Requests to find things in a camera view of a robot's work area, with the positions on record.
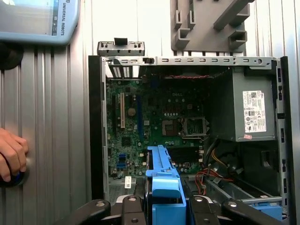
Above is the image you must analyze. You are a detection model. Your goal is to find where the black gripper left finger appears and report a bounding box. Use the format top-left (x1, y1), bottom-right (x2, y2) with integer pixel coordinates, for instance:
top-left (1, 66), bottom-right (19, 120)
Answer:
top-left (53, 195), bottom-right (146, 225)

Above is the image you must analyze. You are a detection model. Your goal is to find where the red black fan wire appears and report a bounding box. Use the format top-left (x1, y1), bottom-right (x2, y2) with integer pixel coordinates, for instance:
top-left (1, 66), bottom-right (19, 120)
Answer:
top-left (164, 74), bottom-right (209, 79)

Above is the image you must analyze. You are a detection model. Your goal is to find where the grey power supply unit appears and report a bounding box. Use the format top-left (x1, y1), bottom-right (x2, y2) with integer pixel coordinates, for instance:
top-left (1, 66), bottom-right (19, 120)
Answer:
top-left (208, 67), bottom-right (278, 143)

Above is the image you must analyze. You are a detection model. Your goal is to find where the round black tool blue ring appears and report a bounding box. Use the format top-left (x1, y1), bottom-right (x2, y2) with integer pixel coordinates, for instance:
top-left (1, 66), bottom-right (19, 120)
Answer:
top-left (0, 161), bottom-right (30, 188)

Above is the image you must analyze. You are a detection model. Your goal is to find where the blue plastic drive latch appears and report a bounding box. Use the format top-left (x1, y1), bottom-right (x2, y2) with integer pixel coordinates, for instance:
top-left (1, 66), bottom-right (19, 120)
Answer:
top-left (253, 202), bottom-right (284, 221)

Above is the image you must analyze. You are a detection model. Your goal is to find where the metal socket cover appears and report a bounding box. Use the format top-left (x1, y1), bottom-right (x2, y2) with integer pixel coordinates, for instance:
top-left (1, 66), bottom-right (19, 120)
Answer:
top-left (180, 116), bottom-right (210, 139)

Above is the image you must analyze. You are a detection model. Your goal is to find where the orange red wire bundle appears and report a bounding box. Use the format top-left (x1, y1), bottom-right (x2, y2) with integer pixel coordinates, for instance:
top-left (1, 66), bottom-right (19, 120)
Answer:
top-left (195, 167), bottom-right (235, 195)

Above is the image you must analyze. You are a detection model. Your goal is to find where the grey parts rack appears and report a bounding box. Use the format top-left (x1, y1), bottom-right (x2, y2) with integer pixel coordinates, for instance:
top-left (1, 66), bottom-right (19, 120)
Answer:
top-left (170, 0), bottom-right (251, 53)

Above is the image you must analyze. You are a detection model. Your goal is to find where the green motherboard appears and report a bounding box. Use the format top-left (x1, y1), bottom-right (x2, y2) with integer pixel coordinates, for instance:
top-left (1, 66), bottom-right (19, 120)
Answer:
top-left (105, 78), bottom-right (211, 179)

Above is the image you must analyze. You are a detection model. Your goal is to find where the grey metal drive cage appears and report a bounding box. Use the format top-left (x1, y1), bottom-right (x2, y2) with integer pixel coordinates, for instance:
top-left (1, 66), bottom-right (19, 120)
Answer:
top-left (203, 175), bottom-right (289, 221)

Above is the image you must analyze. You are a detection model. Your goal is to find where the black latch tab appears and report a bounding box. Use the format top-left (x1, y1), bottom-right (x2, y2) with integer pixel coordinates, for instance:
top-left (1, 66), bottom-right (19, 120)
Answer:
top-left (113, 37), bottom-right (129, 46)

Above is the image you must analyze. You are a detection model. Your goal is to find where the yellow black wire bundle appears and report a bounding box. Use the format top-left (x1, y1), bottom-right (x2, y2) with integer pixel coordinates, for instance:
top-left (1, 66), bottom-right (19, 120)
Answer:
top-left (202, 138), bottom-right (237, 174)

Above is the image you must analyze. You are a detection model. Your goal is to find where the black expansion slot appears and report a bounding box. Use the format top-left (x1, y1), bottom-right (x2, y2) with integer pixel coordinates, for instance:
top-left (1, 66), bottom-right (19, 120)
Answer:
top-left (112, 95), bottom-right (117, 135)

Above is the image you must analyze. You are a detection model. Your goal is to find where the CPU socket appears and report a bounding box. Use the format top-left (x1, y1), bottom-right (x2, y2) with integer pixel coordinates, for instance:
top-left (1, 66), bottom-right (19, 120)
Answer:
top-left (161, 119), bottom-right (180, 137)

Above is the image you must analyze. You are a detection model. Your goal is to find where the blue expansion slot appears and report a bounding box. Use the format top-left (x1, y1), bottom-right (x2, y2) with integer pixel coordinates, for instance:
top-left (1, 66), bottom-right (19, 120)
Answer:
top-left (136, 95), bottom-right (142, 139)

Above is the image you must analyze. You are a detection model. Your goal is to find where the hard disk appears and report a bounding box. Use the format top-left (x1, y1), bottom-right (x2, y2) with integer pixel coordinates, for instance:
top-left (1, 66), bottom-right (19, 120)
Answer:
top-left (144, 144), bottom-right (192, 225)

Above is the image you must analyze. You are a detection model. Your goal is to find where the person's hand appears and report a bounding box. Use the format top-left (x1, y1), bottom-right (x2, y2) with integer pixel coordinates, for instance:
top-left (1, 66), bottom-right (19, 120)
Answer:
top-left (0, 127), bottom-right (30, 183)

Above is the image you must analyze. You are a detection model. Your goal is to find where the white expansion slot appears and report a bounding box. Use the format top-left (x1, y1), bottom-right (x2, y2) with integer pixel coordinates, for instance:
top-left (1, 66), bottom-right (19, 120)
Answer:
top-left (120, 92), bottom-right (125, 130)

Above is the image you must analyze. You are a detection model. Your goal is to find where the black RAM slot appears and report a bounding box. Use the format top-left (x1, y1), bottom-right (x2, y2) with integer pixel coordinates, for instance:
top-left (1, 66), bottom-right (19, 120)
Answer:
top-left (168, 147), bottom-right (200, 157)
top-left (168, 156), bottom-right (200, 166)

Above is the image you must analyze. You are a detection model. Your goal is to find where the black open PC case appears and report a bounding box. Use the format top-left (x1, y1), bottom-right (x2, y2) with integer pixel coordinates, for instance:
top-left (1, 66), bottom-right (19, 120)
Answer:
top-left (88, 55), bottom-right (295, 225)

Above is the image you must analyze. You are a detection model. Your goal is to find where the metal expansion card retainer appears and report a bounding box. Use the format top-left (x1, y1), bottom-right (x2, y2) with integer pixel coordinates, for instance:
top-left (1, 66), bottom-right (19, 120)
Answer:
top-left (97, 37), bottom-right (146, 57)

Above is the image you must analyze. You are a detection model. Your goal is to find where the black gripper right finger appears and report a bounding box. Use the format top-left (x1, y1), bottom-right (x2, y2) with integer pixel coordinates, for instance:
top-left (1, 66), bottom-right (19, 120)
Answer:
top-left (188, 195), bottom-right (284, 225)

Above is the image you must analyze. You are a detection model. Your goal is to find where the pale blue teach pendant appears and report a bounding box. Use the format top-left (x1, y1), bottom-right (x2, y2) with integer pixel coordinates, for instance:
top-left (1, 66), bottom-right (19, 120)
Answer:
top-left (0, 0), bottom-right (82, 45)

